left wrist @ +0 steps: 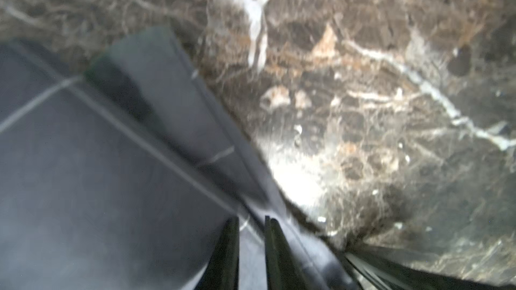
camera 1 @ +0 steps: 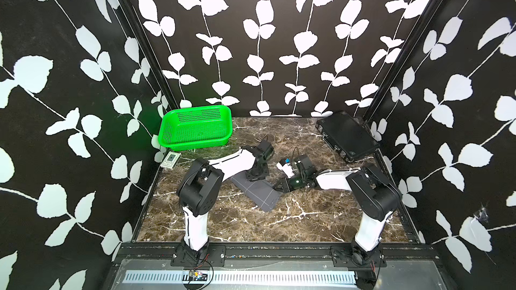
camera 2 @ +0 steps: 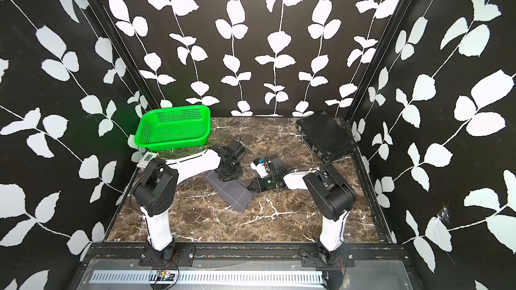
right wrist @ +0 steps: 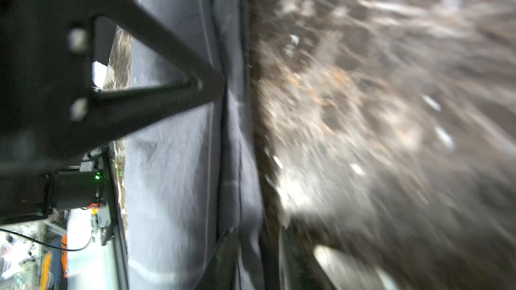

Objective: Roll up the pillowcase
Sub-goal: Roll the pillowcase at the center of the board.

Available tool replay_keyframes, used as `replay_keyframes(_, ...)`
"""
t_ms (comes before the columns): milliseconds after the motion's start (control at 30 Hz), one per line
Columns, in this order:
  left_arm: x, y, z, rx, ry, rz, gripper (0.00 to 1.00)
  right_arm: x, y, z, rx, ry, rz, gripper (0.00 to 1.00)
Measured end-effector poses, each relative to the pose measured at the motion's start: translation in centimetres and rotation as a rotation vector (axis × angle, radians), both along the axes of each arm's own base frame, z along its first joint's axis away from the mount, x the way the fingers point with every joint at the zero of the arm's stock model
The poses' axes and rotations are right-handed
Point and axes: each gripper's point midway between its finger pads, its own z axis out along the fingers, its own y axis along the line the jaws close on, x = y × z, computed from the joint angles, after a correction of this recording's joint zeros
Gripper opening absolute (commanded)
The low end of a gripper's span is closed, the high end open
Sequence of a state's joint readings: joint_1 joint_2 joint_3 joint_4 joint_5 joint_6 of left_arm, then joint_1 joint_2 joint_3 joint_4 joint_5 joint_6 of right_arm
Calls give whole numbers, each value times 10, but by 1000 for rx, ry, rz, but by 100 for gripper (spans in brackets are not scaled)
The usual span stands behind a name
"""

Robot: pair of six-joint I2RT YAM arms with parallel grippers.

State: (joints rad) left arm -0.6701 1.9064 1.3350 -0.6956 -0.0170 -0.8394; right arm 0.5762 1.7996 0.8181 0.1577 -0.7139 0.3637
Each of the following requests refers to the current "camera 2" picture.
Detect dark grey grid pillowcase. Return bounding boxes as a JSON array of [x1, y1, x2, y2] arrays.
[[206, 171, 256, 212]]

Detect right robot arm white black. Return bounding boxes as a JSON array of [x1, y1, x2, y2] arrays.
[[249, 155, 357, 266]]

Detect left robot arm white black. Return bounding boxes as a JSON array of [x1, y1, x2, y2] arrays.
[[132, 139, 254, 266]]

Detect black tablet device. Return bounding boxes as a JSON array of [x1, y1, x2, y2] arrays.
[[296, 111, 357, 162]]

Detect green plastic basket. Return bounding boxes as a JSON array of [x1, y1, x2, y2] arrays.
[[134, 105, 211, 152]]

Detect small white thermometer display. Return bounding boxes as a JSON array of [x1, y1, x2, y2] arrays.
[[137, 151, 159, 169]]

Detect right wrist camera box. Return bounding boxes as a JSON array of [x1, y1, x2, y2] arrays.
[[251, 158, 271, 178]]

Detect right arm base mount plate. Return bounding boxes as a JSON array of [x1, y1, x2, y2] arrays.
[[298, 244, 355, 270]]

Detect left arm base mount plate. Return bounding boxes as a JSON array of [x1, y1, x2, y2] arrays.
[[138, 243, 196, 269]]

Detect small circuit board with wires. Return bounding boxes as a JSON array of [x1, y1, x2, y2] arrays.
[[149, 270, 177, 284]]

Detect white perforated rail strip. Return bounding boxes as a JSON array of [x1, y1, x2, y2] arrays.
[[87, 270, 325, 287]]

